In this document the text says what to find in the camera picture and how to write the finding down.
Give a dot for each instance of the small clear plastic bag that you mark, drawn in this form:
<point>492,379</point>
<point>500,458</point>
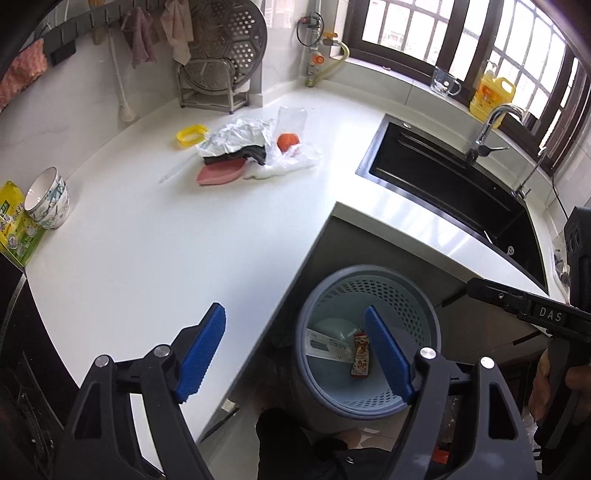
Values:
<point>293,121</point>

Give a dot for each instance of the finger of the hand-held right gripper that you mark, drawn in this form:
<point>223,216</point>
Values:
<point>489,290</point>

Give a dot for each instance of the gas pipe with valve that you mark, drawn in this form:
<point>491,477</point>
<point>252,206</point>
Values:
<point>314,55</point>

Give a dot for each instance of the white patterned bowl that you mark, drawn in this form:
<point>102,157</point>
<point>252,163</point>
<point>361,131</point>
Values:
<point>41,189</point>
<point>55,219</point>

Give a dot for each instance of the blue mesh waste basket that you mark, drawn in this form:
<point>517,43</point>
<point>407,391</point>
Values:
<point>332,295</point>

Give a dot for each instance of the pale pink cloth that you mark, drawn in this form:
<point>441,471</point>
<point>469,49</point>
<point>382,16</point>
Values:
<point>178,27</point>

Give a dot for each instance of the black stove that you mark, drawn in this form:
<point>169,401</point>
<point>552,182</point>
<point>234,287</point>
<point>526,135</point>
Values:
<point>27,350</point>

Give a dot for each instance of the thin chrome faucet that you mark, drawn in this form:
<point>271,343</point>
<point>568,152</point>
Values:
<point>531,177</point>

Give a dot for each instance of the person's right hand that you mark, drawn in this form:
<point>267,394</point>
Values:
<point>538,387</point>

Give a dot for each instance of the silver foil bag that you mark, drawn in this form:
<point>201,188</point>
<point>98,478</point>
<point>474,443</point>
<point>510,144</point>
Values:
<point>235,134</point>

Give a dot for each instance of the white flat package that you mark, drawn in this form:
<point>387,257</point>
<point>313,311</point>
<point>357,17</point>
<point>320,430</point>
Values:
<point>323,344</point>

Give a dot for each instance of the pink towel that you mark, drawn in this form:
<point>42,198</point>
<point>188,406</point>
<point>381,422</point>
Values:
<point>21,74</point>

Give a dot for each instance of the small round metal tray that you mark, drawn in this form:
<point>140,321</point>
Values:
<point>207,78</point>

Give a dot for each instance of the perforated metal steamer tray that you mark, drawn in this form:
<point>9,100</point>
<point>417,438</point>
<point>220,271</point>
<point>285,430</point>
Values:
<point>231,32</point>

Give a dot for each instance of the pink plastic dish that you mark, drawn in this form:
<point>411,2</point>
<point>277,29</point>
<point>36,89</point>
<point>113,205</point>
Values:
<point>219,174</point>

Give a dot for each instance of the glass measuring cup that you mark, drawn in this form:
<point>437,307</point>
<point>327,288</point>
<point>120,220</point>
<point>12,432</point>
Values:
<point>443,83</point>

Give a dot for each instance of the white bottle brush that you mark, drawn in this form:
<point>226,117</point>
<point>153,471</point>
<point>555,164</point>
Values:
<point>127,110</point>

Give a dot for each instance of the black sink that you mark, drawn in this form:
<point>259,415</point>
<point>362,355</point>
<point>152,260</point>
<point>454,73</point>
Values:
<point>438,180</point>

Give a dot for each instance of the dark framed window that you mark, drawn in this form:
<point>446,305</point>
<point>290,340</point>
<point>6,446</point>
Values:
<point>461,32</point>

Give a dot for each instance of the yellow oil bottle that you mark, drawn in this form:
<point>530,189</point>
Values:
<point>491,97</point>

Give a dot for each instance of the metal dish rack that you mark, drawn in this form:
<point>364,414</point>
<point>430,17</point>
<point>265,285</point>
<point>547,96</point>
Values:
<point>238,99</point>

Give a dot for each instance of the yellow green packet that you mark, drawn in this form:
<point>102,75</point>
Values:
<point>16,230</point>

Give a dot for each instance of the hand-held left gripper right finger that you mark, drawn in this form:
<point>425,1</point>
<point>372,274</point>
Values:
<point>388,350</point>

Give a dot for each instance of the black holder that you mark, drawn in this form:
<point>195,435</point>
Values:
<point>62,53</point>

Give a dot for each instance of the chrome kitchen faucet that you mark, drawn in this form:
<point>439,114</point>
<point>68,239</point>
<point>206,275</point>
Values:
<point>485,129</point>

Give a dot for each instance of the wooden spatula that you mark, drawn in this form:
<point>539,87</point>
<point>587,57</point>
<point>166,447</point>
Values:
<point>99,36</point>

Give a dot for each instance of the grey hook rail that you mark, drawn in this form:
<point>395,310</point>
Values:
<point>83,21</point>

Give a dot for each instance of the orange ball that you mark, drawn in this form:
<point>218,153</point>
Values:
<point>288,142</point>

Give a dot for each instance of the black cloth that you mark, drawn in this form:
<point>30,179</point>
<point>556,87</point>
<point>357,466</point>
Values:
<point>254,154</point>

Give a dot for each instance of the red snack wrapper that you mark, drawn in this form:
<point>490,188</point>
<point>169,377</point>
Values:
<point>361,357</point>

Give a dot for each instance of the blue silicone brush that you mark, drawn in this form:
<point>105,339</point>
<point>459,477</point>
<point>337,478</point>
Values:
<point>171,174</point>

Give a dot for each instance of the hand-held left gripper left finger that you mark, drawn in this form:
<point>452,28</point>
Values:
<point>203,350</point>

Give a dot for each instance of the mauve knitted cloth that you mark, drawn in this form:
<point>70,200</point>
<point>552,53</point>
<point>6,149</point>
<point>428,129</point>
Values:
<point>141,39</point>

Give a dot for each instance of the person's dark trousers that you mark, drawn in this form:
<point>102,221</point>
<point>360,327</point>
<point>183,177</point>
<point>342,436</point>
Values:
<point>295,452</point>

